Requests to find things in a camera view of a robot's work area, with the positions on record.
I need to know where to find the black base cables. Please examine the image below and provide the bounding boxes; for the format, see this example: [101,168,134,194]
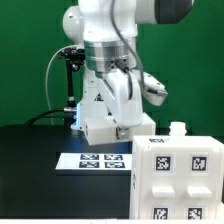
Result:
[24,107,78,127]

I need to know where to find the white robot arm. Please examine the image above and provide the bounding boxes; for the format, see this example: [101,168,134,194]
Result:
[63,0,194,141]

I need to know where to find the white marker base sheet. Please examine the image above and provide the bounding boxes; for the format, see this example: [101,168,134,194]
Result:
[56,153,132,171]

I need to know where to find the grey camera cable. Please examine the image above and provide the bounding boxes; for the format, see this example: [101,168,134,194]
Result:
[44,45,73,127]

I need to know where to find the black camera stand pole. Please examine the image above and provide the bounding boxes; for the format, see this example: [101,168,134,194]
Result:
[66,59,76,107]

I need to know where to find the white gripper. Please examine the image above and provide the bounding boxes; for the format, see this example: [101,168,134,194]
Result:
[98,69,143,139]

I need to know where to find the white cabinet body box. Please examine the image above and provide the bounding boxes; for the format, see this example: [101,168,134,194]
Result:
[129,127,224,220]

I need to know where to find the grey arm hose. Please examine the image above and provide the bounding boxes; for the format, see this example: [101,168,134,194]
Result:
[109,0,147,96]

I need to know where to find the white cabinet top block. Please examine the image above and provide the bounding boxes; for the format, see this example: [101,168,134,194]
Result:
[84,113,156,145]

